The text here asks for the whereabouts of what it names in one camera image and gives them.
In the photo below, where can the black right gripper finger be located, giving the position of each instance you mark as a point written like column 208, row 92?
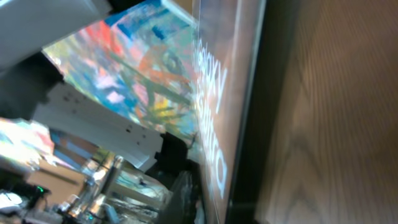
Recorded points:
column 185, row 205

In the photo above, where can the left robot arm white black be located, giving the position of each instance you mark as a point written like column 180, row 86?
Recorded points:
column 33, row 89

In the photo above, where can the cluttered white shelf rack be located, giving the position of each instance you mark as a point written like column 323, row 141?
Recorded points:
column 116, row 194

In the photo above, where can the colourful abstract wall painting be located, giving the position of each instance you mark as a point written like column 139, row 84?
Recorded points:
column 137, row 64

